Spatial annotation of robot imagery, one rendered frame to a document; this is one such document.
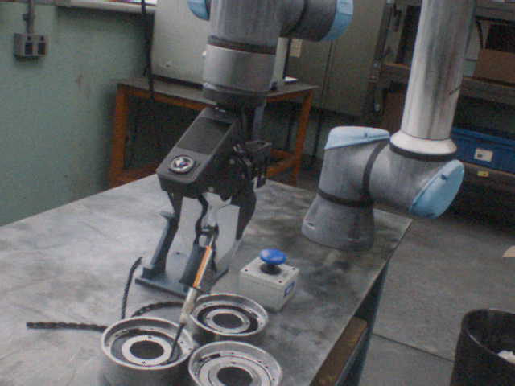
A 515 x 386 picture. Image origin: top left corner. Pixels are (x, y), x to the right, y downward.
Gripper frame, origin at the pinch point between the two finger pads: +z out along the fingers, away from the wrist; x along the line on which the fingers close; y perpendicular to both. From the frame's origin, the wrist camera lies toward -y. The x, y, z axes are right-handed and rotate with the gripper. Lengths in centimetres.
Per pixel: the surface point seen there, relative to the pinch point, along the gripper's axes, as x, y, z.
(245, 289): 0.1, 17.1, 11.5
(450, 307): -40, 212, 94
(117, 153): 138, 188, 54
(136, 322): 6.8, -2.4, 9.7
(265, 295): -3.1, 17.0, 11.3
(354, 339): -13, 59, 38
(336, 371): -13, 45, 38
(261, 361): -9.0, -0.2, 10.3
